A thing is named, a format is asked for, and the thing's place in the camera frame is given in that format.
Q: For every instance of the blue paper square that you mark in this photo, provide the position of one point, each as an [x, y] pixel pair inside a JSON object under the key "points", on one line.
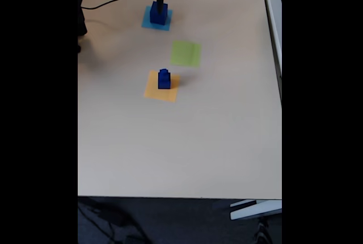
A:
{"points": [[146, 22]]}

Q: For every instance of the orange paper square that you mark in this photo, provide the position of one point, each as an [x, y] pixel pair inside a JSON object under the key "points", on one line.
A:
{"points": [[151, 90]]}

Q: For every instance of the green paper square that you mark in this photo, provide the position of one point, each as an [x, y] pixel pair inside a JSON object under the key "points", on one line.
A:
{"points": [[185, 54]]}

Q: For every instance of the medium blue cube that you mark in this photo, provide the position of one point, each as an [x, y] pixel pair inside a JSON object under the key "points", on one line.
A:
{"points": [[164, 85]]}

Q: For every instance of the large blue cube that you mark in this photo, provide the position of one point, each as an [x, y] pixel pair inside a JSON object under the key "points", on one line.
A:
{"points": [[155, 18]]}

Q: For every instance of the tiny blue cube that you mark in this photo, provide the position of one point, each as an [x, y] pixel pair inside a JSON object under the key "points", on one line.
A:
{"points": [[163, 71]]}

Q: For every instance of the white neighbouring desk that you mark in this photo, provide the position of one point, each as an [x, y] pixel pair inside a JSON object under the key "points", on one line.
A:
{"points": [[276, 28]]}

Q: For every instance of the white table foot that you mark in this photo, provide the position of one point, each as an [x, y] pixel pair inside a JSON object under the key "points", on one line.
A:
{"points": [[255, 210]]}

